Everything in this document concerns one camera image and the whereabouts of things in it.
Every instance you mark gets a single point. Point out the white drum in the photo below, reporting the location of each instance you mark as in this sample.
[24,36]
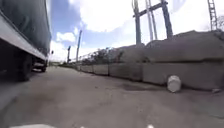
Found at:
[174,84]

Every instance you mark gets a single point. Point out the robot's own part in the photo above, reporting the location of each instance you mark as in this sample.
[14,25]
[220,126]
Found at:
[150,126]

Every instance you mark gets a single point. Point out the green bushes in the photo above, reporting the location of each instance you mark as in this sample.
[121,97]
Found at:
[100,55]

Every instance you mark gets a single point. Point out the steel frame tower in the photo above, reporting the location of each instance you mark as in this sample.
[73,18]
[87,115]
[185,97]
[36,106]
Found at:
[137,30]

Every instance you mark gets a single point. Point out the grey concrete road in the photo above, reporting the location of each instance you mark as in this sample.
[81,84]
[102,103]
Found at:
[100,103]

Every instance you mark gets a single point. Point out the grey concrete block wall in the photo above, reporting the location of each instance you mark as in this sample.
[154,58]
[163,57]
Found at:
[186,53]

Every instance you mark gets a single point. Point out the white box truck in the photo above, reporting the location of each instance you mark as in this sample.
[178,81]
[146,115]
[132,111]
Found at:
[23,26]

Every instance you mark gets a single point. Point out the short utility pole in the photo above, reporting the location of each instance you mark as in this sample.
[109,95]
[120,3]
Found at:
[68,53]

